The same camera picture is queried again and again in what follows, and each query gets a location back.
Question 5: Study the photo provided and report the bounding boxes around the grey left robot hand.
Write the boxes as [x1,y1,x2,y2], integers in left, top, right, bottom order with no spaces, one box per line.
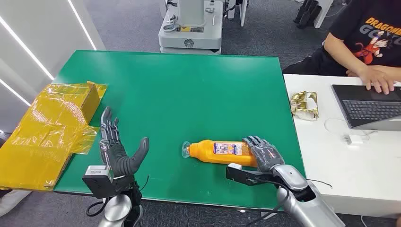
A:
[99,106,150,179]

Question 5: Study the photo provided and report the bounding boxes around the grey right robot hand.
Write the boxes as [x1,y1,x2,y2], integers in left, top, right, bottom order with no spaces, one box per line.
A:
[242,135,286,173]

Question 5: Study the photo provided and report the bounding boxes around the orange bottle with clear cap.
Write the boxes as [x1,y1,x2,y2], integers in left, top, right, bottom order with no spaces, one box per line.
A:
[182,140,259,167]

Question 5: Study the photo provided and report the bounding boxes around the crumpled gold foil wrapper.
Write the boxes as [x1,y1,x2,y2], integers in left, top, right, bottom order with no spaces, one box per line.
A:
[290,91,320,122]

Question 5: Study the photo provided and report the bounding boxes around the yellow film wrapped cardboard box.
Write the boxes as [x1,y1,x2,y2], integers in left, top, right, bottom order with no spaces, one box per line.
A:
[0,80,108,192]

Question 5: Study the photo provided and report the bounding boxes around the white charger adapter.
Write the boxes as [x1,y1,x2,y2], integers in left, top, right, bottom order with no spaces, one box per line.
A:
[343,134,364,146]

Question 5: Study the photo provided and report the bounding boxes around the dark grey laptop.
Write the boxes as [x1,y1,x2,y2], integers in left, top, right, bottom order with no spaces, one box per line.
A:
[331,84,401,131]

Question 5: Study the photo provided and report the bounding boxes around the person's right hand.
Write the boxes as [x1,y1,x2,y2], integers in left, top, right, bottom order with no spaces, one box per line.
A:
[357,66,396,95]

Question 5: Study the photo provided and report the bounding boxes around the white furniture legs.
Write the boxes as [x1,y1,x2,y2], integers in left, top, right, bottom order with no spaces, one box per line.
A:
[227,0,249,27]

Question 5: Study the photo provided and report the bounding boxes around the person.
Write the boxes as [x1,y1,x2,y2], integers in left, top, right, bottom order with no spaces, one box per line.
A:
[282,0,401,95]

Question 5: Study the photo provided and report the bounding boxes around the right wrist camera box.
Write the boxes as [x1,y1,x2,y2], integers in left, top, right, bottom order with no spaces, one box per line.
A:
[226,162,273,187]

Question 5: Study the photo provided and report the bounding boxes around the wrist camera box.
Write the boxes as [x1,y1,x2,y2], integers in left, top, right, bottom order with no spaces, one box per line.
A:
[82,165,115,199]
[226,162,273,187]

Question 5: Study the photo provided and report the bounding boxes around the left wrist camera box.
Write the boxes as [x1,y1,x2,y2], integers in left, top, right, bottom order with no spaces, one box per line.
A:
[82,165,115,199]

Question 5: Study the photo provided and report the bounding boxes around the thin black left wrist wire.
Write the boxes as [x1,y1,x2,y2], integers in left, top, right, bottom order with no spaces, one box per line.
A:
[139,175,150,192]

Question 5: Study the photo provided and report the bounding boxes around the thin black wrist wire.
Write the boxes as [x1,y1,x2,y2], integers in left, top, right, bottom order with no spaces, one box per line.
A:
[305,178,333,189]
[139,175,150,192]

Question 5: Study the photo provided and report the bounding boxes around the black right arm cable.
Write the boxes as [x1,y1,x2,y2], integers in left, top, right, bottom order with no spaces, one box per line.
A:
[244,179,290,227]

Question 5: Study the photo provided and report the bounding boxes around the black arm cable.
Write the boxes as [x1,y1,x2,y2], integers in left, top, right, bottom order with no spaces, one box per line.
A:
[85,200,109,218]
[244,179,290,227]

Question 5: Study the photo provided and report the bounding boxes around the thin black right wrist wire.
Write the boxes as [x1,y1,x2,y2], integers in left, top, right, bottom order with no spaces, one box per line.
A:
[305,178,333,189]

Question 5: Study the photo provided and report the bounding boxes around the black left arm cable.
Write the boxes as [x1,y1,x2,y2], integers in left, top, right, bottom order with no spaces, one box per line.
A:
[85,200,109,218]

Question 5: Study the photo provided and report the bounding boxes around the thin white charger cable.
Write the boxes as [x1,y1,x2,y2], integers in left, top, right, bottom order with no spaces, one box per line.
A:
[324,118,379,141]

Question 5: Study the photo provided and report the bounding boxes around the white wall light strip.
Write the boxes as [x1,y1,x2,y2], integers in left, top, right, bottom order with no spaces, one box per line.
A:
[0,16,55,81]
[67,0,97,51]
[0,78,32,107]

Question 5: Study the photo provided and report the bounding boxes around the white desk post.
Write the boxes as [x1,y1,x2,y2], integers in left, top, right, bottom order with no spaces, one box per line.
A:
[313,0,334,29]

